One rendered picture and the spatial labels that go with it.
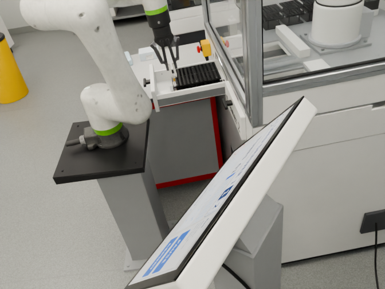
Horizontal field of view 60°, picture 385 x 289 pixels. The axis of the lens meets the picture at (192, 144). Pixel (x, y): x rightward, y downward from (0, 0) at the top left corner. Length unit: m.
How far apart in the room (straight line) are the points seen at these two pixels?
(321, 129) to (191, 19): 1.38
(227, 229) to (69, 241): 1.79
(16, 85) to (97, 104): 2.82
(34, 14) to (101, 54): 0.21
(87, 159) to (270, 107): 0.75
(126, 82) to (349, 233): 1.25
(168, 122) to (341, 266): 1.16
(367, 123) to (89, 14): 0.98
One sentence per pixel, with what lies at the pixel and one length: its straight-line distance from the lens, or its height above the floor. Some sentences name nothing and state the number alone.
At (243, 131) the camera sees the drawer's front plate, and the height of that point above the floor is 0.86.
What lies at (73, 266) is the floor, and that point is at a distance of 2.15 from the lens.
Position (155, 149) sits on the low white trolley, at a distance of 1.99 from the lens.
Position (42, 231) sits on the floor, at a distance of 2.42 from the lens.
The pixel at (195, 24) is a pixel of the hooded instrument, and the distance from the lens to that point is 2.39.
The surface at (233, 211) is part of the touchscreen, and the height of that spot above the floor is 1.19.
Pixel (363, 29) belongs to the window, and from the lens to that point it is 1.16.
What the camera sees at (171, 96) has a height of 0.88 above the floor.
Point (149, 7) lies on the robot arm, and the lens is 1.41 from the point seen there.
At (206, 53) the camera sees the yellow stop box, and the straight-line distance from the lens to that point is 1.91.
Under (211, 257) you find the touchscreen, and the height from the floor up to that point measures 1.18.
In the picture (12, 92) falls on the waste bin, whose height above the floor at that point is 0.11.
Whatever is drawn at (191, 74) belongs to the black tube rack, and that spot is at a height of 0.90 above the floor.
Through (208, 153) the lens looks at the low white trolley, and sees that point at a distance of 2.05.
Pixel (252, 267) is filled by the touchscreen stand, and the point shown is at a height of 0.99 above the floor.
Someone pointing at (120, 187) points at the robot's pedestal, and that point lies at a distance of 1.55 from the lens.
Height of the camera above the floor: 1.63
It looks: 38 degrees down
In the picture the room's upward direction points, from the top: 11 degrees counter-clockwise
